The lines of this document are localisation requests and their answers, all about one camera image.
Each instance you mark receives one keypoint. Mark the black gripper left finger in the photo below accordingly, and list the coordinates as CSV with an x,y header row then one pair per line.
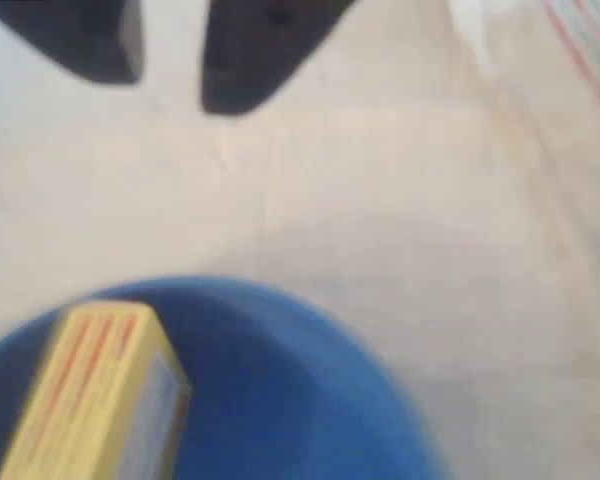
x,y
80,35

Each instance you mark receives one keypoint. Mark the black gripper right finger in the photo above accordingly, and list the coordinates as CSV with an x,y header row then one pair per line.
x,y
250,55

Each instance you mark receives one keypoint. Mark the yellow rectangular block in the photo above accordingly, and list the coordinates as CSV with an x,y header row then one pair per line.
x,y
80,400

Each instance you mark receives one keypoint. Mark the blue plastic bowl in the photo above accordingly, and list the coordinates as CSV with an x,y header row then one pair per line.
x,y
280,400

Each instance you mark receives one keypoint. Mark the plain white creased cloth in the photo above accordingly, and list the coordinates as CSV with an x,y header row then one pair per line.
x,y
330,200

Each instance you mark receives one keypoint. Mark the white cloth with coloured stripes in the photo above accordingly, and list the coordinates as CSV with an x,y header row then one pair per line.
x,y
580,50

